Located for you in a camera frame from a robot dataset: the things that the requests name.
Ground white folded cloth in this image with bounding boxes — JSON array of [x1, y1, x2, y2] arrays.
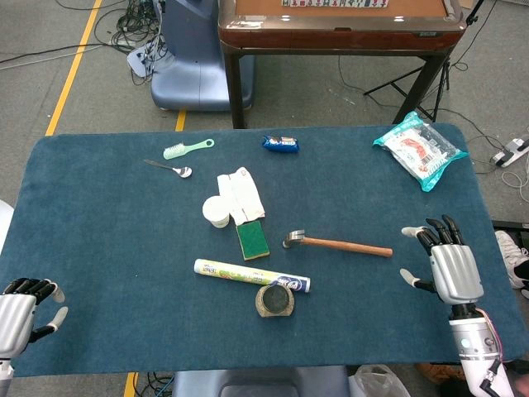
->
[[217, 165, 266, 227]]

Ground white sneaker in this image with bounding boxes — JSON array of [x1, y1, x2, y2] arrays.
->
[[494, 229, 529, 289]]

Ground blue table cloth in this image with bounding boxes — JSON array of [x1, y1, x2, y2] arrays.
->
[[0, 122, 522, 378]]

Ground brown mahjong table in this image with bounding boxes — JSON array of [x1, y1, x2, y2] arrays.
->
[[217, 0, 468, 129]]

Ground green and yellow sponge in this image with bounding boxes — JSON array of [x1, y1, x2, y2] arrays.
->
[[235, 219, 271, 262]]

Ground green plastic brush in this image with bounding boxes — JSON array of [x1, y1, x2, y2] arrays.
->
[[162, 138, 216, 161]]

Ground black cable bundle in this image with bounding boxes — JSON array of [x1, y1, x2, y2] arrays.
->
[[94, 0, 166, 86]]

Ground wooden handled claw hammer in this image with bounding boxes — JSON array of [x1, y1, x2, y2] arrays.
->
[[282, 229, 394, 259]]

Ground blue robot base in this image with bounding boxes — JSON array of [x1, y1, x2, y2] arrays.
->
[[150, 0, 255, 112]]

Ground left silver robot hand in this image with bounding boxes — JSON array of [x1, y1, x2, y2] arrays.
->
[[0, 277, 69, 359]]

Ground toothpaste tube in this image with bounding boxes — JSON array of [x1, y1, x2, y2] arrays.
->
[[193, 258, 312, 294]]

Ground blue cookie packet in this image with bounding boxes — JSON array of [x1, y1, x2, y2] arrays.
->
[[260, 134, 300, 155]]

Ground white paper cup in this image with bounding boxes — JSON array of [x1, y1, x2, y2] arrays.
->
[[202, 194, 231, 229]]

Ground row of upright mahjong tiles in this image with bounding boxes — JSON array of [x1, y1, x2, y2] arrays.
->
[[281, 0, 390, 8]]

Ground metal spoon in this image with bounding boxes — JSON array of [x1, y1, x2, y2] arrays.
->
[[143, 159, 193, 179]]

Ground clear plastic bag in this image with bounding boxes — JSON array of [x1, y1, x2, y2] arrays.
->
[[349, 363, 410, 397]]

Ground teal snack bag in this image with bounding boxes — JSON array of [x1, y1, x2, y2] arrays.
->
[[372, 110, 469, 193]]

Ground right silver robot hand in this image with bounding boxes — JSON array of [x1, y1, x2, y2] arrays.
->
[[398, 213, 485, 308]]

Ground blue own robot base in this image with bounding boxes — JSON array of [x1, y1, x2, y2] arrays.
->
[[171, 366, 352, 397]]

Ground white power strip with plugs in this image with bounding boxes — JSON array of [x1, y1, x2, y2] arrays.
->
[[126, 44, 160, 79]]

